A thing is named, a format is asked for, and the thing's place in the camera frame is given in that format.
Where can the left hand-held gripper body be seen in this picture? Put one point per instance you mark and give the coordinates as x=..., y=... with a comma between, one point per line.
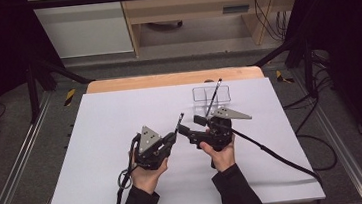
x=149, y=142

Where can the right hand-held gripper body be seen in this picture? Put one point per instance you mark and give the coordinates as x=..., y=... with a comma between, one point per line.
x=217, y=133

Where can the black pen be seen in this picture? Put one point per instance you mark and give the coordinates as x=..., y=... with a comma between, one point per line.
x=213, y=96
x=179, y=123

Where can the clear plastic pen holder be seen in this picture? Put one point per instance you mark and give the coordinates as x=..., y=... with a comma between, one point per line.
x=201, y=95

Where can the person's right hand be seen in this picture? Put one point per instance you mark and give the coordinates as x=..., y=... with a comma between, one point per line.
x=223, y=160

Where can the person's left hand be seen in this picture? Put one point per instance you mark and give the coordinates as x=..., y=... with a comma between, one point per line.
x=148, y=180

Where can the wooden table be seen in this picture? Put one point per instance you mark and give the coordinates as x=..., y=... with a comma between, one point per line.
x=167, y=80

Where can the black metal stand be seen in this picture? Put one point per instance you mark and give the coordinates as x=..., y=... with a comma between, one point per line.
x=33, y=96
x=309, y=69

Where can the light wooden desk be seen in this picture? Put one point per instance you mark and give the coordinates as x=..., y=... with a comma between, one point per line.
x=193, y=5

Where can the white cabinet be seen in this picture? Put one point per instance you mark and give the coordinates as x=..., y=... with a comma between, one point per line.
x=85, y=31

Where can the aluminium floor rail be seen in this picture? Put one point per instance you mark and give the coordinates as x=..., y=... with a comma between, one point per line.
x=15, y=171
x=358, y=182

